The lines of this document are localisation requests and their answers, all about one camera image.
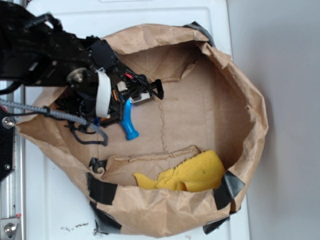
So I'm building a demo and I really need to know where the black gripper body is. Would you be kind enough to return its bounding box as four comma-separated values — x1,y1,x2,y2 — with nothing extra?
51,36,164,121

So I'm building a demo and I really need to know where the blue plastic bottle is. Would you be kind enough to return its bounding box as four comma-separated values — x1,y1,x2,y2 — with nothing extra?
94,99,140,141

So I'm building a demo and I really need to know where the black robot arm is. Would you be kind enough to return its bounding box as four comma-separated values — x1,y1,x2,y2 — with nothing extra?
0,1,164,127

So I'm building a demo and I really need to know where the white plastic tray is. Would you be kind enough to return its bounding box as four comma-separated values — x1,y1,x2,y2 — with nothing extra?
22,0,252,240

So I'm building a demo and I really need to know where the brown paper bag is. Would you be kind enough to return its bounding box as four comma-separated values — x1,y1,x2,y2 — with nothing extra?
17,24,269,238

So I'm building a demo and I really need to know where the yellow cloth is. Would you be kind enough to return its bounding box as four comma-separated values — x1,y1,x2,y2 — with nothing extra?
132,150,226,192

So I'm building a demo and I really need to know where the grey braided cable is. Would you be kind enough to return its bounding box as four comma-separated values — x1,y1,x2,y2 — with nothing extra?
0,98,109,147

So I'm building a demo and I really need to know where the white flat ribbon cable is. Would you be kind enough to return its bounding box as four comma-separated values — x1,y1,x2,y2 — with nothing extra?
94,70,112,119

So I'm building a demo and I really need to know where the black mounting bracket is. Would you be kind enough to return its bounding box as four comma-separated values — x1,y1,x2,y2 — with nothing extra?
0,105,15,183

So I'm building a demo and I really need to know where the aluminium frame rail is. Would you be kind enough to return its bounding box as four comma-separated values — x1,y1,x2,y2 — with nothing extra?
0,82,26,240

